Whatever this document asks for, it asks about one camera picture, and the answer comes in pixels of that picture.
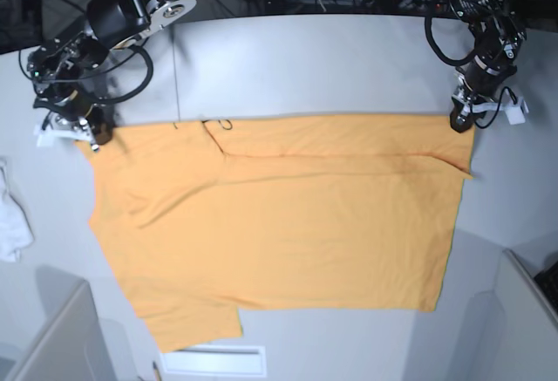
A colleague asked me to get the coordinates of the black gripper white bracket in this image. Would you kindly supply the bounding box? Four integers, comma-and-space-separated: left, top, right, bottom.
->
449, 79, 501, 133

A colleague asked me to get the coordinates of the black gripper with bracket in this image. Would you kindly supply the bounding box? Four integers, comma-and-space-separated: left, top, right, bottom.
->
25, 34, 113, 146

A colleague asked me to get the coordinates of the orange T-shirt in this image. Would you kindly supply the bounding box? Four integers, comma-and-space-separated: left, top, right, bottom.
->
82, 114, 474, 352

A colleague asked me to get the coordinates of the black orange robot arm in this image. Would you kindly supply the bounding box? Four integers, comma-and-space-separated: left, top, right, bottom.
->
20, 0, 197, 151

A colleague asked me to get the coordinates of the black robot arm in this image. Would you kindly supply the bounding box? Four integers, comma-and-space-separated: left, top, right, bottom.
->
424, 0, 528, 133

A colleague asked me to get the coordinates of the white crumpled cloth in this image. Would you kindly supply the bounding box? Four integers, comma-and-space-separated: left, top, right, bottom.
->
1, 159, 34, 262

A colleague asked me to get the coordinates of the grey bin right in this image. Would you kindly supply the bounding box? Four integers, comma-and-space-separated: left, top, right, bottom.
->
446, 249, 557, 380

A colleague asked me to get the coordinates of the grey bin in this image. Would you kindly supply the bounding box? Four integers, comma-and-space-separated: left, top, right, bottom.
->
446, 249, 557, 380
1, 266, 117, 380

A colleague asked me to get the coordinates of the grey bin left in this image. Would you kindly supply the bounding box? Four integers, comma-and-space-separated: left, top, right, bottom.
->
1, 266, 117, 380

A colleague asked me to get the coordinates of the pencil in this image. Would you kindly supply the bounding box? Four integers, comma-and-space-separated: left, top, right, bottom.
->
152, 361, 162, 381

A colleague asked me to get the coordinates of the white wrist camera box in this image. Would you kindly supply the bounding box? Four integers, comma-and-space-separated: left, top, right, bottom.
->
34, 122, 65, 147
505, 97, 529, 126

